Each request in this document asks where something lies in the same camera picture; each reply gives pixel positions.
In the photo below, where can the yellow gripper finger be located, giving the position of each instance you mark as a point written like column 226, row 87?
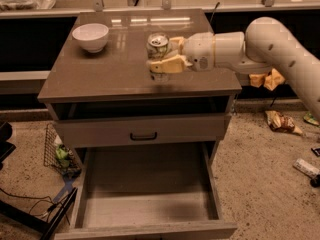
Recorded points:
column 177, row 44
column 172, row 65

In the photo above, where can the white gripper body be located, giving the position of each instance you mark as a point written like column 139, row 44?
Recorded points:
column 198, row 50

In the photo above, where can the green 7up soda can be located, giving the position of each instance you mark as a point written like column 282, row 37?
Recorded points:
column 157, row 47

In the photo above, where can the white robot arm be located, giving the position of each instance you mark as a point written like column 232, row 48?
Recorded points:
column 266, row 44

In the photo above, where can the grey drawer cabinet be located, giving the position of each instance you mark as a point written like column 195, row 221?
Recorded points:
column 116, row 83

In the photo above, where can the open grey middle drawer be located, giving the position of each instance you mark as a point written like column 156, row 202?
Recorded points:
column 147, row 192

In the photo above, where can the yellow crumpled cloth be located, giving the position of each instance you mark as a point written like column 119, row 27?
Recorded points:
column 269, row 80

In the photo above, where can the white ceramic bowl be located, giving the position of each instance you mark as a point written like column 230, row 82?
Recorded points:
column 91, row 37

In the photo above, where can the brown chip bag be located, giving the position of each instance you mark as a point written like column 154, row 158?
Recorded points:
column 281, row 123

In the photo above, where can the green snack bag on floor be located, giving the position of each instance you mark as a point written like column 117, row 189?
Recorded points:
column 310, row 119

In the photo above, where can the green snack bag in basket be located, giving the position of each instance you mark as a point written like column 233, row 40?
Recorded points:
column 62, row 156

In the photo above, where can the small black object right edge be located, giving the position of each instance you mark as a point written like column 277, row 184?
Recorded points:
column 316, row 151

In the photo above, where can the blue tape on floor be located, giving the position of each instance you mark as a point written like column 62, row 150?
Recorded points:
column 66, row 189

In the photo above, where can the white wrapped snack bar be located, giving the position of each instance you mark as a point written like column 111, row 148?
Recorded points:
column 306, row 168

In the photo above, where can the black object at left edge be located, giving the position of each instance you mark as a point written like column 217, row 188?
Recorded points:
column 6, row 148

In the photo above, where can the black metal stand leg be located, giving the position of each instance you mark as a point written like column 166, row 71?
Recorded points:
column 47, row 223

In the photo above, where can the black drawer handle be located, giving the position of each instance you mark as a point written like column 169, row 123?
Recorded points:
column 148, row 137

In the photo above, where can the wire mesh basket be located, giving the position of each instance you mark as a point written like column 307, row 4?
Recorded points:
column 52, row 141

